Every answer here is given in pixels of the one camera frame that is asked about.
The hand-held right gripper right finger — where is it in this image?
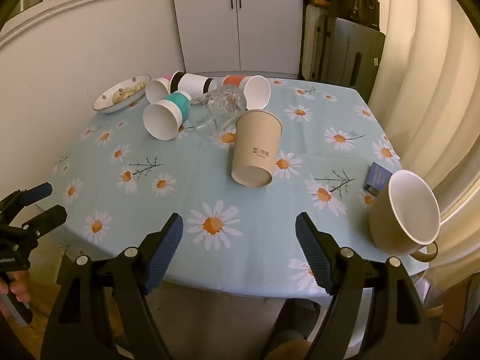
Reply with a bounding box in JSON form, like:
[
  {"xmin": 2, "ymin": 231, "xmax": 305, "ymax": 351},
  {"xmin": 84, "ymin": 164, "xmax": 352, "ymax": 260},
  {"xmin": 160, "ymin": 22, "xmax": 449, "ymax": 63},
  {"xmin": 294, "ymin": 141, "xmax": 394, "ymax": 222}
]
[{"xmin": 295, "ymin": 212, "xmax": 432, "ymax": 360}]

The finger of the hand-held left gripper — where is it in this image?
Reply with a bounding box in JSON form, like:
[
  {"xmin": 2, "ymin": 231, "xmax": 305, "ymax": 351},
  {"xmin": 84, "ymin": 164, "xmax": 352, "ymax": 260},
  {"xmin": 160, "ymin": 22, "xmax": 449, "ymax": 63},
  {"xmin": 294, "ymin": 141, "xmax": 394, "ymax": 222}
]
[
  {"xmin": 22, "ymin": 204, "xmax": 68, "ymax": 241},
  {"xmin": 0, "ymin": 182, "xmax": 53, "ymax": 226}
]

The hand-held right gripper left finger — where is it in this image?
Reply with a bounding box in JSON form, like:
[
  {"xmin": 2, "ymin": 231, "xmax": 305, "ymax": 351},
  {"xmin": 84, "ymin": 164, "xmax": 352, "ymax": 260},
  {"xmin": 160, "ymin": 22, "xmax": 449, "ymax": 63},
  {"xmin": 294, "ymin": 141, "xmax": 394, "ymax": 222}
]
[{"xmin": 50, "ymin": 213, "xmax": 184, "ymax": 360}]

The beige paper cup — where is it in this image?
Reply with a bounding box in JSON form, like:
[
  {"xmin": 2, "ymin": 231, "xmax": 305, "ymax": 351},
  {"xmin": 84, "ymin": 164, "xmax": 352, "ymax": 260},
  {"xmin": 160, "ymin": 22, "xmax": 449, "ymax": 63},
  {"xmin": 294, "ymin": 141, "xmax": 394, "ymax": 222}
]
[{"xmin": 230, "ymin": 109, "xmax": 283, "ymax": 188}]

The teal sleeve paper cup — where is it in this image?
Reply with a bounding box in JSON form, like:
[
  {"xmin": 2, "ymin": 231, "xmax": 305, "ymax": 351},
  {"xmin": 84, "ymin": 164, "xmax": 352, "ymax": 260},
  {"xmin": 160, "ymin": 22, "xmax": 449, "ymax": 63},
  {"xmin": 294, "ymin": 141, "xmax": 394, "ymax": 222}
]
[{"xmin": 142, "ymin": 91, "xmax": 192, "ymax": 141}]

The pink sleeve paper cup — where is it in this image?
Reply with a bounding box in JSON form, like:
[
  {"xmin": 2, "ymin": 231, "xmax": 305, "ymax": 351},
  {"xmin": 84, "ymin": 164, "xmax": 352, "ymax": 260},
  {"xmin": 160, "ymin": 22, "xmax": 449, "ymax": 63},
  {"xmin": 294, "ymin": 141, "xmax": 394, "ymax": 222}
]
[{"xmin": 145, "ymin": 76, "xmax": 174, "ymax": 104}]

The clear cut glass cup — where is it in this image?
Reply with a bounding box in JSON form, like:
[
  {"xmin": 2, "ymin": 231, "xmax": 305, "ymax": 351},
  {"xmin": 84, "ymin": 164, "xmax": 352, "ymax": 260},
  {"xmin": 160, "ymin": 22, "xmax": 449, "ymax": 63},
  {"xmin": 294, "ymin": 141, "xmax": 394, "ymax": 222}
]
[{"xmin": 189, "ymin": 85, "xmax": 248, "ymax": 137}]

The red sleeve paper cup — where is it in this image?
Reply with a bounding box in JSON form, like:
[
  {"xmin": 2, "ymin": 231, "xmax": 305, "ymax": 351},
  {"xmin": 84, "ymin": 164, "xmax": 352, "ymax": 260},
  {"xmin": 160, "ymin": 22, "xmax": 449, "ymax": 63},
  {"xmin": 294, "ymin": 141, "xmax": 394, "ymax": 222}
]
[{"xmin": 222, "ymin": 75, "xmax": 271, "ymax": 110}]

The black sleeve paper cup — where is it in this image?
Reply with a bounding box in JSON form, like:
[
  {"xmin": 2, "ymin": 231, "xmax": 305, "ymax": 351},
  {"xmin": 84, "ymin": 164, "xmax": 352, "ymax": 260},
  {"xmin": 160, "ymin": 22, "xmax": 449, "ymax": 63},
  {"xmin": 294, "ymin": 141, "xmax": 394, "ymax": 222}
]
[{"xmin": 169, "ymin": 70, "xmax": 218, "ymax": 94}]

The person's left hand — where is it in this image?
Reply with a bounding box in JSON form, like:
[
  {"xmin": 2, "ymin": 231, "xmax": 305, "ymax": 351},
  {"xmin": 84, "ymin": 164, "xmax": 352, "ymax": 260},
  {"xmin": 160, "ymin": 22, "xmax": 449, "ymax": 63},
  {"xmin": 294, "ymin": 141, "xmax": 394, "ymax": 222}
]
[{"xmin": 0, "ymin": 270, "xmax": 32, "ymax": 317}]

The tan ceramic mug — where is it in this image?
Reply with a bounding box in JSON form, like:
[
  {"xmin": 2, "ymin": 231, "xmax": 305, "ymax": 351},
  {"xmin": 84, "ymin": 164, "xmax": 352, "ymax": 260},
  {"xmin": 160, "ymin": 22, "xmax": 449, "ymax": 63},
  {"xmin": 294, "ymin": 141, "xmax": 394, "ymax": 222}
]
[{"xmin": 368, "ymin": 169, "xmax": 441, "ymax": 263}]

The blue daisy tablecloth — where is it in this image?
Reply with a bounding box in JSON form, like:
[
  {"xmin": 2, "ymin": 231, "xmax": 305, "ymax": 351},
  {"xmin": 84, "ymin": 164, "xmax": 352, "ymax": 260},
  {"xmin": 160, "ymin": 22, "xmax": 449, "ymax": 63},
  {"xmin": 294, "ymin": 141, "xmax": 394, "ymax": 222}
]
[{"xmin": 35, "ymin": 73, "xmax": 430, "ymax": 299}]

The dark stool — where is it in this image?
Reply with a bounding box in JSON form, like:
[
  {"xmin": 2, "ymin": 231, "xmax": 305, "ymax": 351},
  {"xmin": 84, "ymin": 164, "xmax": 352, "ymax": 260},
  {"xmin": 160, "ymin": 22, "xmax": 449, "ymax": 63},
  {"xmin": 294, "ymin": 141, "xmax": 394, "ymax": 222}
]
[{"xmin": 262, "ymin": 300, "xmax": 319, "ymax": 360}]

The small blue box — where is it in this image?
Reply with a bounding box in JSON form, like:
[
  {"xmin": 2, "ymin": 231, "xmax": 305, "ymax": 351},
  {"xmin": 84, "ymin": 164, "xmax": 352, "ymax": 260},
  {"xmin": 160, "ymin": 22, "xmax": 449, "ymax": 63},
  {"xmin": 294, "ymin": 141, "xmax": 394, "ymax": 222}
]
[{"xmin": 364, "ymin": 161, "xmax": 393, "ymax": 196}]

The white floral bowl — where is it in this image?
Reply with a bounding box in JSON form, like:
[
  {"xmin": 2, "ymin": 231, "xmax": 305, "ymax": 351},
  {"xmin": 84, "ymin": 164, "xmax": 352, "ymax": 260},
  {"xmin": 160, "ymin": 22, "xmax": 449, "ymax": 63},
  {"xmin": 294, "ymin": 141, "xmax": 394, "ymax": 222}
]
[{"xmin": 92, "ymin": 74, "xmax": 152, "ymax": 114}]

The wooden chair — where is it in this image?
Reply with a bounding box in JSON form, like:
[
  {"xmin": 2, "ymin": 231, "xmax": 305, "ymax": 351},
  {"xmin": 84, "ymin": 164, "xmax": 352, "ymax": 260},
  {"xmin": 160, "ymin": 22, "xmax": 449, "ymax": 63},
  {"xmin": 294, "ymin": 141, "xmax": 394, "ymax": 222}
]
[{"xmin": 424, "ymin": 277, "xmax": 475, "ymax": 346}]

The black suitcase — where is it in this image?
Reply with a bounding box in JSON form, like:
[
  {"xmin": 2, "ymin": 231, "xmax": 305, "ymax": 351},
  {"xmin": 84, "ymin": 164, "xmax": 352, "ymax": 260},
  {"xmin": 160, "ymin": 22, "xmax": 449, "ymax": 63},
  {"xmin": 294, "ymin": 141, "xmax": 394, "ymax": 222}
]
[{"xmin": 319, "ymin": 15, "xmax": 386, "ymax": 94}]

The grey suitcase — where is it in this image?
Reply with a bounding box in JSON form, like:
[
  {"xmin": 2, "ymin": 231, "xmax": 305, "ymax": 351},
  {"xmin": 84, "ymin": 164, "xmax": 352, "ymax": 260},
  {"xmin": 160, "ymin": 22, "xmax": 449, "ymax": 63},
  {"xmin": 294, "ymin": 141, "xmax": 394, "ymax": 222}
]
[{"xmin": 300, "ymin": 4, "xmax": 338, "ymax": 81}]

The cream curtain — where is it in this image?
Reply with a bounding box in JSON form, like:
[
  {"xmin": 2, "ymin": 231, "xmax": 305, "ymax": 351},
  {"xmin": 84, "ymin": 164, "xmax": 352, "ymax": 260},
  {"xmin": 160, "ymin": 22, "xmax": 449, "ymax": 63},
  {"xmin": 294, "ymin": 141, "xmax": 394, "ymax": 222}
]
[{"xmin": 369, "ymin": 0, "xmax": 480, "ymax": 282}]

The white cabinet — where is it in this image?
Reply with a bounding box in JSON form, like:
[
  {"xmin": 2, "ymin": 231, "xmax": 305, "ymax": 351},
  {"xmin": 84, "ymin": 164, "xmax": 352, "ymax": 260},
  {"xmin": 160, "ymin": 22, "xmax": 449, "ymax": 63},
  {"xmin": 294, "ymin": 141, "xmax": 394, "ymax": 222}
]
[{"xmin": 170, "ymin": 0, "xmax": 305, "ymax": 76}]

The black handbag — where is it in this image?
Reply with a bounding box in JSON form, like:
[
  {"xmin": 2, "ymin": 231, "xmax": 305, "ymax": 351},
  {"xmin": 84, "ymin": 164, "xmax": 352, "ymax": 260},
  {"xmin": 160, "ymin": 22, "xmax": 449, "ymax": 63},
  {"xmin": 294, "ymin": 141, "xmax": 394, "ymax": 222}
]
[
  {"xmin": 330, "ymin": 0, "xmax": 357, "ymax": 19},
  {"xmin": 354, "ymin": 0, "xmax": 380, "ymax": 29}
]

